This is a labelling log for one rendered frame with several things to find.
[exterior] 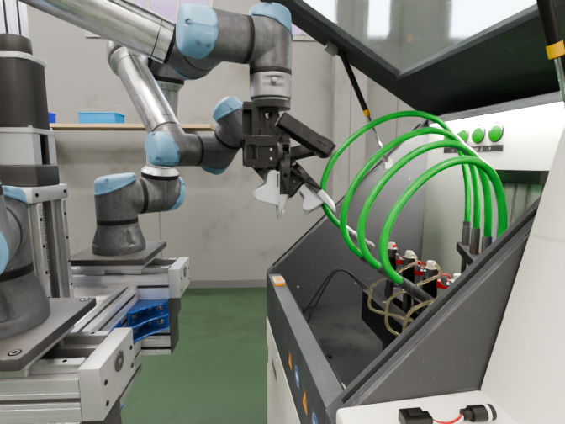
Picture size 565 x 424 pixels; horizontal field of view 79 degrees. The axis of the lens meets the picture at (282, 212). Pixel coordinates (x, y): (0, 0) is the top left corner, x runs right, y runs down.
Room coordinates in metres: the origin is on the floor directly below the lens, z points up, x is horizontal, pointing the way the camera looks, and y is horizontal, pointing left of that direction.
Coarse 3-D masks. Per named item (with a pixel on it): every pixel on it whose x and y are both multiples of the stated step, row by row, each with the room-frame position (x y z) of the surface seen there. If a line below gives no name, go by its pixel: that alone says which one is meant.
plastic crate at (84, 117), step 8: (80, 112) 2.96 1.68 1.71; (88, 112) 2.96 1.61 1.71; (96, 112) 2.97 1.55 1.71; (104, 112) 2.97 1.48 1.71; (112, 112) 2.97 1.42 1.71; (80, 120) 2.97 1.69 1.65; (88, 120) 2.97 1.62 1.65; (96, 120) 2.97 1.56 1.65; (104, 120) 2.97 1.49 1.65; (112, 120) 2.98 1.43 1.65; (120, 120) 3.09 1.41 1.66
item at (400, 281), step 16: (448, 160) 0.57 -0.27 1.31; (464, 160) 0.57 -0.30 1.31; (480, 160) 0.58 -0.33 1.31; (432, 176) 0.56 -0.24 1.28; (496, 176) 0.58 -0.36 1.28; (496, 192) 0.59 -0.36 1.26; (400, 208) 0.55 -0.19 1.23; (384, 224) 0.55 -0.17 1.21; (384, 240) 0.55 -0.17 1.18; (384, 256) 0.55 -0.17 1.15; (416, 288) 0.56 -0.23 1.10
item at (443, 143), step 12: (432, 144) 0.65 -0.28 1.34; (444, 144) 0.65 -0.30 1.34; (456, 144) 0.66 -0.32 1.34; (408, 156) 0.64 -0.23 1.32; (396, 168) 0.63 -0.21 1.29; (384, 180) 0.63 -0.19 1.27; (372, 192) 0.63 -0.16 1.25; (360, 216) 0.63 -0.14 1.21; (492, 216) 0.67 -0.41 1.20; (360, 228) 0.62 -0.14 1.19; (360, 240) 0.62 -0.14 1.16; (372, 264) 0.63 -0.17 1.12; (384, 276) 0.64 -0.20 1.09
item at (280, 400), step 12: (276, 348) 0.91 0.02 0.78; (276, 360) 0.91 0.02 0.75; (276, 372) 0.91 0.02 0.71; (276, 384) 0.91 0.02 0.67; (276, 396) 0.91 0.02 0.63; (288, 396) 0.73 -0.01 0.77; (276, 408) 0.91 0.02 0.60; (288, 408) 0.73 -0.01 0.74; (276, 420) 0.91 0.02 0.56; (288, 420) 0.73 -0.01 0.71
